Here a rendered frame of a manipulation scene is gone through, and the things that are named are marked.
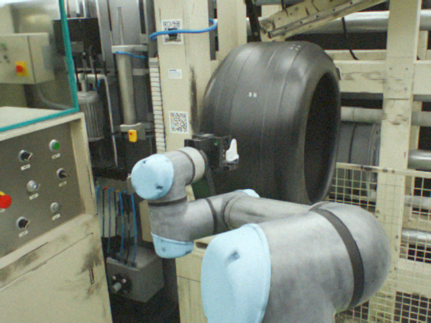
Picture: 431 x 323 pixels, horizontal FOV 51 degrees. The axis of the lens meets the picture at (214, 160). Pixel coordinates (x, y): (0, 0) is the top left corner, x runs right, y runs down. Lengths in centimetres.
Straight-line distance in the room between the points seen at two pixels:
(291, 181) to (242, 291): 78
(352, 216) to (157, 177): 38
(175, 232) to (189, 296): 97
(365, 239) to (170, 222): 42
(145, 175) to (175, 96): 72
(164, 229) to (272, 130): 45
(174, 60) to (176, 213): 75
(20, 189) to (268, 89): 80
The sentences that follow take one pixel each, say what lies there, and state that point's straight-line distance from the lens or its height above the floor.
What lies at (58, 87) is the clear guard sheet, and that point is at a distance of 152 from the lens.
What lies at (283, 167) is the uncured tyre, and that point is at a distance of 117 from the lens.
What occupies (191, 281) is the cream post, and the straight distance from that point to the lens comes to 174.
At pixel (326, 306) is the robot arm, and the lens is 49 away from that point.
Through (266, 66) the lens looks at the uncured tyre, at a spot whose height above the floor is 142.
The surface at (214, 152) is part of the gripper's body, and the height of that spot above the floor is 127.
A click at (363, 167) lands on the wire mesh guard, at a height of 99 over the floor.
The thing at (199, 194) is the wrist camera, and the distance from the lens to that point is 99.
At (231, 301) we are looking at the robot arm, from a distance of 45.
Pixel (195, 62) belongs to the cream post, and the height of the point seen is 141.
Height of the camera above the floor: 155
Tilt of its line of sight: 18 degrees down
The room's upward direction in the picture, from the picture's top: 3 degrees counter-clockwise
